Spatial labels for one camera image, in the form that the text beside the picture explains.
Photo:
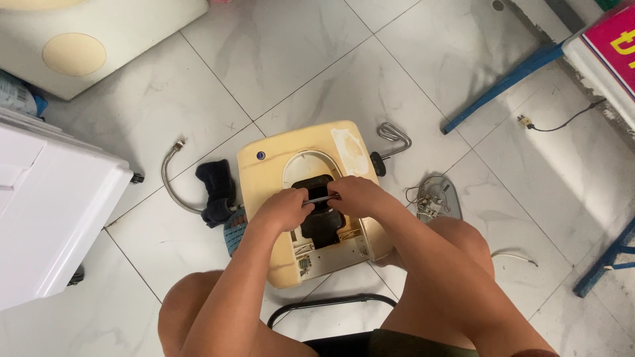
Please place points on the person's right hand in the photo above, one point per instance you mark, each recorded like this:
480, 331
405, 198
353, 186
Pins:
364, 196

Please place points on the person's left hand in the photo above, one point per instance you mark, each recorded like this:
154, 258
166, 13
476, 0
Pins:
278, 213

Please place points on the person's left fingers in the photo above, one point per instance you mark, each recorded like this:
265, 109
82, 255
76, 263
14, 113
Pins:
303, 202

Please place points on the person's right fingers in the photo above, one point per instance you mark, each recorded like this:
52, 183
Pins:
337, 191

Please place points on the thin metal rod tool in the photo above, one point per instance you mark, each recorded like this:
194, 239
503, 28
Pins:
320, 200

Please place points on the black rubber flange gasket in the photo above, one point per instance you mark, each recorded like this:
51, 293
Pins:
321, 230

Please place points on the yellowed cream water heater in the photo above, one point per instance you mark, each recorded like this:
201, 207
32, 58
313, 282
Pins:
263, 178

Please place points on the teal woven cloth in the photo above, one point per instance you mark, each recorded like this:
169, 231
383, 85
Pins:
234, 233

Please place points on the metal heating element black flange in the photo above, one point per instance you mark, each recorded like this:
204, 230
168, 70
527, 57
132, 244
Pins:
394, 136

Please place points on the dark navy cloth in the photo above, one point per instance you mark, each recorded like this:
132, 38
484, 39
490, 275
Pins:
218, 191

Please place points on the person's right leg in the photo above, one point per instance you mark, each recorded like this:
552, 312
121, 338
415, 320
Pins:
461, 243

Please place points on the person's leg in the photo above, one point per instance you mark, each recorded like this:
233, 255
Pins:
183, 312
461, 243

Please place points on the person's left leg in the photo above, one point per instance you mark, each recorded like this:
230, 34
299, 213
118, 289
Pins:
183, 312

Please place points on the person's dark olive shorts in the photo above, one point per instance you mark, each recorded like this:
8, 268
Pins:
407, 344

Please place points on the white washing machine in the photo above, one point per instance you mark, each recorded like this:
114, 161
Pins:
54, 213

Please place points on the white water heater cream circle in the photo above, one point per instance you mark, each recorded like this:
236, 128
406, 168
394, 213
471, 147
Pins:
99, 39

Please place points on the printed plastic bag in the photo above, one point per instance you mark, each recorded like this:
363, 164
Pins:
17, 96

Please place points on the white signboard with pink panel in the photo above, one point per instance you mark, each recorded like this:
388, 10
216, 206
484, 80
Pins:
612, 54

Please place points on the black metal stool frame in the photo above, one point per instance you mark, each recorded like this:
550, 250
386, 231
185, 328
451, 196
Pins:
327, 300

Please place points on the blue metal frame bar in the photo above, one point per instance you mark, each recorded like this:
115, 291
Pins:
501, 84

